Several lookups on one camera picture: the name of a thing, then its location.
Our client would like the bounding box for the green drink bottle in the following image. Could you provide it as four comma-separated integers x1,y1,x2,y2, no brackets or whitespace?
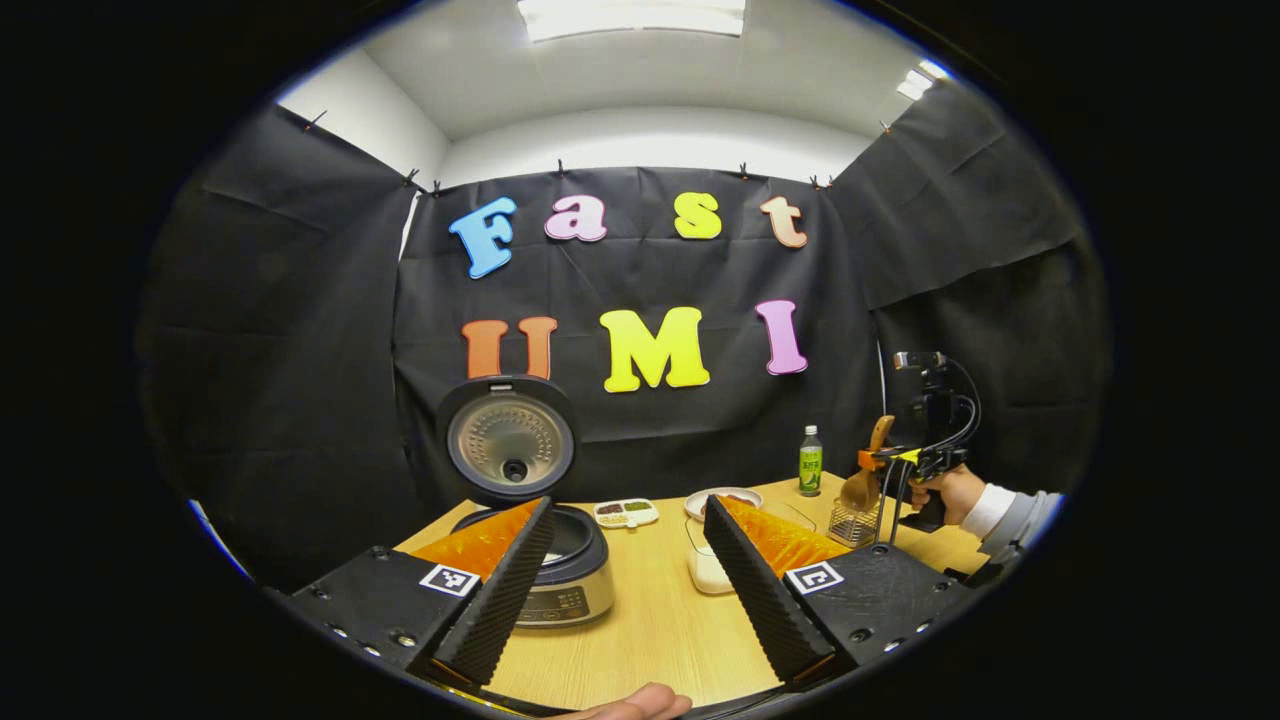
798,425,824,498

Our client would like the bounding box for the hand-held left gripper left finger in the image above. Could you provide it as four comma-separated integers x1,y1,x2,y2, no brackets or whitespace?
285,497,557,691

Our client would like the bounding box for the large ceiling light panel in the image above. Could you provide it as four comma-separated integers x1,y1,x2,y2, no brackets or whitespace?
517,0,748,43

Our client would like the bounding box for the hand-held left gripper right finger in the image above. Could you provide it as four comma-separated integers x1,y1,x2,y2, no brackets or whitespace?
703,493,986,693

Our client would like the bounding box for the white divided condiment dish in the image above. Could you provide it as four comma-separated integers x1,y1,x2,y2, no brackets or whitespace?
593,498,661,529

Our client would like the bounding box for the glass bowl of rice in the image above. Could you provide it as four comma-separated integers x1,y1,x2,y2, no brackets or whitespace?
684,500,823,597

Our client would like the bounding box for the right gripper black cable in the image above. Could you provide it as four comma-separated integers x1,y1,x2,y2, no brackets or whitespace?
876,470,916,547

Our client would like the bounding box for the small ceiling light panel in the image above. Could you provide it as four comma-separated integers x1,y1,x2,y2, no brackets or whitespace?
895,60,951,101

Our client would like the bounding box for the wooden spoon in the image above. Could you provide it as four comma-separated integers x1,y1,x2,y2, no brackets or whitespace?
840,415,897,513

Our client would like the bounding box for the metal wire chopstick holder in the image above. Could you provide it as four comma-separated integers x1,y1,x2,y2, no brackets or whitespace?
830,497,883,548

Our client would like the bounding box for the dark grey rice cooker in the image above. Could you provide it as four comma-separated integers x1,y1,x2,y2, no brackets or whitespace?
436,375,616,629

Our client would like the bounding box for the white round plate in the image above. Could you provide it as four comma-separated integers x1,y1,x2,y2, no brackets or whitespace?
684,487,764,521

